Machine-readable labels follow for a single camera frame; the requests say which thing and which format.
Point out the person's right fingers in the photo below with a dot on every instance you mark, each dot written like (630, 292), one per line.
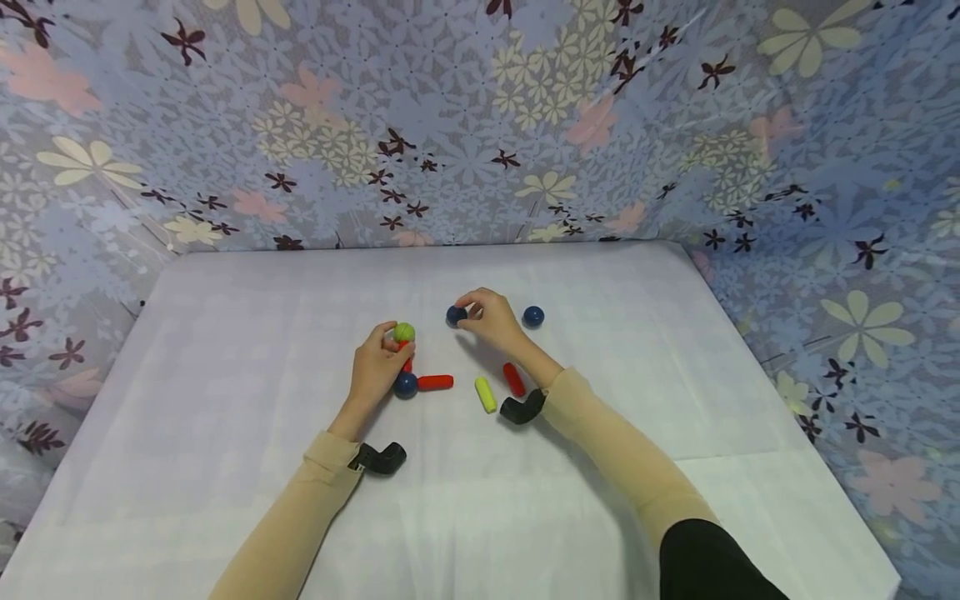
(489, 293)

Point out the person's left fingers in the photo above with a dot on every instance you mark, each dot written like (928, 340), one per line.
(403, 352)

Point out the person's right forearm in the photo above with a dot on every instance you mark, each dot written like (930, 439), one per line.
(622, 454)

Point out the person's right hand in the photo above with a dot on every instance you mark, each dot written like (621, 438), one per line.
(496, 321)

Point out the dark blue ball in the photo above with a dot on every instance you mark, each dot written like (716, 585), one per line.
(455, 315)
(533, 316)
(406, 384)

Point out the person's left forearm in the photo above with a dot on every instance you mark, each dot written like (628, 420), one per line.
(296, 517)

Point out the person's left hand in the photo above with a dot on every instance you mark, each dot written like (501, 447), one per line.
(375, 371)

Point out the person's left thumb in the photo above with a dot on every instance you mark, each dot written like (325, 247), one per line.
(384, 329)

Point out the person's right index finger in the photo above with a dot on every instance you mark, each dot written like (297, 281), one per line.
(466, 298)

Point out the green ball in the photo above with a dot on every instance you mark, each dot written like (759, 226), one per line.
(403, 332)

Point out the red rod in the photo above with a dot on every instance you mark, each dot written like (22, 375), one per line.
(435, 382)
(407, 360)
(514, 379)

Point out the yellow rod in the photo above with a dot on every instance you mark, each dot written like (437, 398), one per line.
(485, 394)

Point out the person's right thumb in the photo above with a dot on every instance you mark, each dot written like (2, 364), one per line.
(469, 322)

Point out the black wrist band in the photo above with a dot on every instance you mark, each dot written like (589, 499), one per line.
(522, 407)
(380, 457)

